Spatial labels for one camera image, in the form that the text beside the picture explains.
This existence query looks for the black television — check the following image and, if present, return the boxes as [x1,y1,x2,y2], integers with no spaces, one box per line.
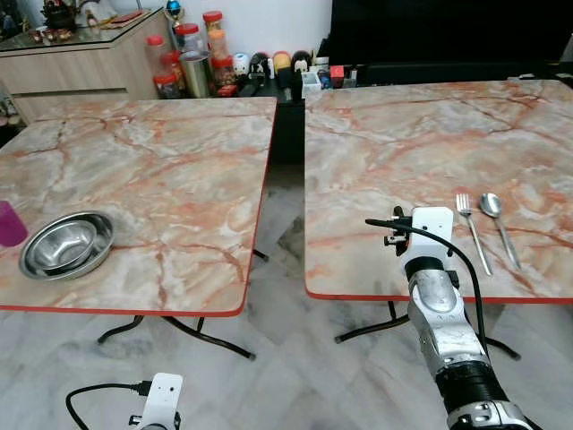
[329,0,573,65]

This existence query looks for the pink plastic cup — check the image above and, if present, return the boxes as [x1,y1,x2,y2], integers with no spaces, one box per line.
[0,201,29,248]

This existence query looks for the black small figurine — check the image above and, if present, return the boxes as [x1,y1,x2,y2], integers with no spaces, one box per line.
[250,52,271,80]

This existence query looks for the stainless steel bowl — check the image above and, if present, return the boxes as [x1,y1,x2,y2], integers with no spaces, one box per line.
[18,211,116,281]

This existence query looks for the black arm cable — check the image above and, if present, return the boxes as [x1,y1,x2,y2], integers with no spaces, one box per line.
[364,213,490,359]
[65,382,151,430]

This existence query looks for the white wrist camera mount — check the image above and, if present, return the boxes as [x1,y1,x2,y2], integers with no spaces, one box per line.
[408,207,455,261]
[141,373,184,430]

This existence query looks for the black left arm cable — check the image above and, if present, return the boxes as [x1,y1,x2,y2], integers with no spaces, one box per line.
[65,382,151,430]

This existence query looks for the black and white figurine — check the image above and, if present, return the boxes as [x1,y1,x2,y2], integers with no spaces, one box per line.
[293,51,313,78]

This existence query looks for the yellow top figurine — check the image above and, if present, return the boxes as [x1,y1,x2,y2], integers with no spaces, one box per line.
[272,51,293,78]

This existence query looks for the red flat tray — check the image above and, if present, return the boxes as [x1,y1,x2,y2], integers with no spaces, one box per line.
[105,9,145,26]

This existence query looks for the stainless steel fork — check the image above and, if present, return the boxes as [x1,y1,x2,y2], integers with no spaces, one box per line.
[456,193,494,277]

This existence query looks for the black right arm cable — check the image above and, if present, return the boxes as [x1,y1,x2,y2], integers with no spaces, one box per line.
[364,213,490,359]

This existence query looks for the black metal table legs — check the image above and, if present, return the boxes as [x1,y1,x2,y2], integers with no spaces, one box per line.
[335,299,522,361]
[98,249,270,361]

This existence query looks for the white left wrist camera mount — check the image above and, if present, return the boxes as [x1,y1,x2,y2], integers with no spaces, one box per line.
[141,373,184,430]

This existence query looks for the wide red lid jar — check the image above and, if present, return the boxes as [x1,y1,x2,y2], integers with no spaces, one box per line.
[175,23,208,55]

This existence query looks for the tall red lid jar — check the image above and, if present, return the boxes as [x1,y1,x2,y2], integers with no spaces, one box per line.
[202,11,227,60]

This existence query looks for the short red lid jar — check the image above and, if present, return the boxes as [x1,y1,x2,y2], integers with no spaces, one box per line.
[153,72,181,99]

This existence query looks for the slim red lid jar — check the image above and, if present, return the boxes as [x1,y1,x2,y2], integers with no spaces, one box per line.
[146,35,167,76]

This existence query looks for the dark ornament pot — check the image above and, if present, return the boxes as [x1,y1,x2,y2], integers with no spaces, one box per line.
[40,0,81,30]

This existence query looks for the light wooden cabinet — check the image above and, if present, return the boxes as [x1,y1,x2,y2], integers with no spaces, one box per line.
[0,9,176,123]

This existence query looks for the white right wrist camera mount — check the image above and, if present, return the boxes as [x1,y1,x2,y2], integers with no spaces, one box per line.
[408,207,455,261]

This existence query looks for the stainless steel spoon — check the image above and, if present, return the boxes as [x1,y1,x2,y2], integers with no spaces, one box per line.
[479,192,523,271]

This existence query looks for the red lid snack jar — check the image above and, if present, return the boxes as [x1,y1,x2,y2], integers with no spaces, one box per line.
[211,56,236,89]

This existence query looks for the steel tumbler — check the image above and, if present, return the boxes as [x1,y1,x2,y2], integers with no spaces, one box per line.
[179,51,214,99]

